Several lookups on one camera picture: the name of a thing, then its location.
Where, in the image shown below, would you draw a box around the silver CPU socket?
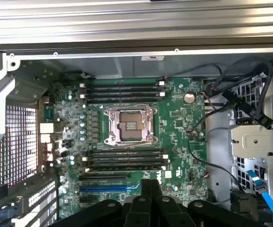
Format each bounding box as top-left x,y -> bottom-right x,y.
103,105 -> 159,145

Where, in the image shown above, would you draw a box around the black RAM slot white clips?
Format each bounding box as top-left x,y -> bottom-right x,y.
79,81 -> 167,88
79,91 -> 167,99
84,165 -> 167,173
82,153 -> 169,162

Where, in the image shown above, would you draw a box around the round coin cell battery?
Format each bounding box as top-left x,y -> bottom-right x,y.
183,92 -> 195,104

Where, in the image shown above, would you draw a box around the blue slot retainer clip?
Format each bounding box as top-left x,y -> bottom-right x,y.
0,205 -> 18,222

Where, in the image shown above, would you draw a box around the metal disk bay cage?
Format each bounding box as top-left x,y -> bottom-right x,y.
207,78 -> 273,206

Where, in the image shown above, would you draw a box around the blue SATA wire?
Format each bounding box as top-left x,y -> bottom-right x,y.
246,169 -> 273,227

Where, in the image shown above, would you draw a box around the thick black cable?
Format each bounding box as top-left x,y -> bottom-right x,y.
203,56 -> 273,130

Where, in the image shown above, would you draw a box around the black expansion slot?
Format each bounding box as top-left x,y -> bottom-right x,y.
79,173 -> 130,182

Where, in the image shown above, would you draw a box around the thin black wire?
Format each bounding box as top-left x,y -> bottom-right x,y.
187,111 -> 245,192

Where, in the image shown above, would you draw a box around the silver disk bay bracket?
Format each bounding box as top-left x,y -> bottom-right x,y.
230,125 -> 273,159

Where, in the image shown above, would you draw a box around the blue expansion slot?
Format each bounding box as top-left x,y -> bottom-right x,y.
79,183 -> 141,193

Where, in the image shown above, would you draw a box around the grey metal PC case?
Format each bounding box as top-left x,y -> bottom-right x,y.
0,42 -> 273,227

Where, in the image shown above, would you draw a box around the green Dell motherboard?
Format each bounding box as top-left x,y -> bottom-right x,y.
40,78 -> 209,219

